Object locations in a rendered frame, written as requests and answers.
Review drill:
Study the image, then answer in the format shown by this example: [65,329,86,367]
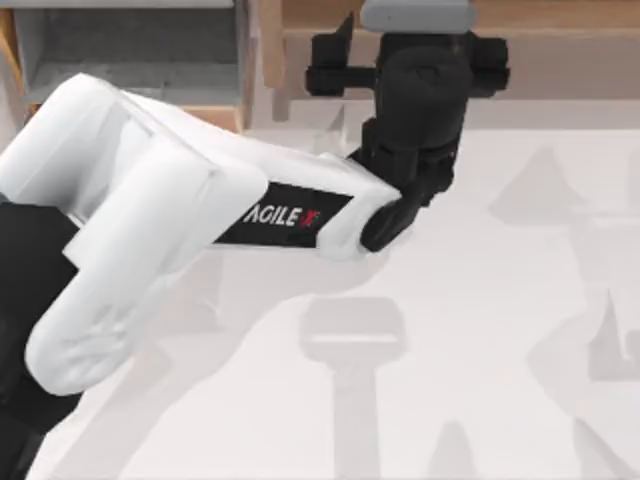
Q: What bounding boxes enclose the grey pierced drawer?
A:
[0,0,251,132]

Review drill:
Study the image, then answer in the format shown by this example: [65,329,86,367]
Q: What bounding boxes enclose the pale grey rounded box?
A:
[359,0,477,33]

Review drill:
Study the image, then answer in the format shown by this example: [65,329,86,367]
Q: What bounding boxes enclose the pale wooden drawer front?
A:
[192,102,251,135]

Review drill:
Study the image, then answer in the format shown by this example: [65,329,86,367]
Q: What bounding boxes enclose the wooden cupboard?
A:
[252,0,640,124]

